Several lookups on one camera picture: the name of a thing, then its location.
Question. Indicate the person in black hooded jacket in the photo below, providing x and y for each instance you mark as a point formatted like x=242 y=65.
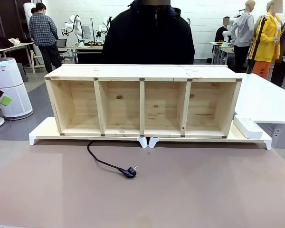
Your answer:
x=147 y=35

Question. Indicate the mannequin in grey hoodie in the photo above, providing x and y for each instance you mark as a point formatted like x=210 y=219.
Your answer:
x=243 y=31

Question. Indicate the white side table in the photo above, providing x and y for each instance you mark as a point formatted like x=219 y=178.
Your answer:
x=263 y=99

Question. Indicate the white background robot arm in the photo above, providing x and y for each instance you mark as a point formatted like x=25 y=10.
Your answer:
x=74 y=26
x=228 y=31
x=103 y=27

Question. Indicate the white cylindrical air purifier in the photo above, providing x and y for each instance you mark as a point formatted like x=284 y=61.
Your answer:
x=9 y=95

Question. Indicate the wooden four-compartment shelf box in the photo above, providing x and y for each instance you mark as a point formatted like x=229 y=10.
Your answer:
x=142 y=76

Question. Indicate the seated person in black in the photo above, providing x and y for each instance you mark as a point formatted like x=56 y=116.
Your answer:
x=222 y=35

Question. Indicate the mannequin in yellow jacket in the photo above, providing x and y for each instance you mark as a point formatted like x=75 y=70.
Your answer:
x=267 y=40

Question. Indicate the wooden background table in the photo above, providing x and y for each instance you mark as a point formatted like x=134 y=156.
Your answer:
x=21 y=46

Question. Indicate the black tripod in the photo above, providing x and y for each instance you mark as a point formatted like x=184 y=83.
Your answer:
x=257 y=40

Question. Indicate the wooden riser with white legs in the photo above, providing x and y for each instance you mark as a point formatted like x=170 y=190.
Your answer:
x=45 y=129
x=237 y=139

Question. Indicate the person in plaid shirt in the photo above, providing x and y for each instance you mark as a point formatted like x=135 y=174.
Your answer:
x=44 y=35

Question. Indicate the white power strip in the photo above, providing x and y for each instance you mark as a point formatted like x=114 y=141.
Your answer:
x=247 y=127

